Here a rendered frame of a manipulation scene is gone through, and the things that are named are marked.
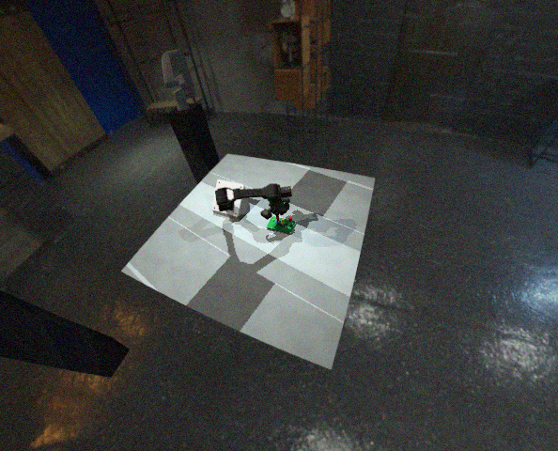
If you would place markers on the green circuit board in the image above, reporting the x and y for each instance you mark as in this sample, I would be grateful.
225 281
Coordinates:
281 224

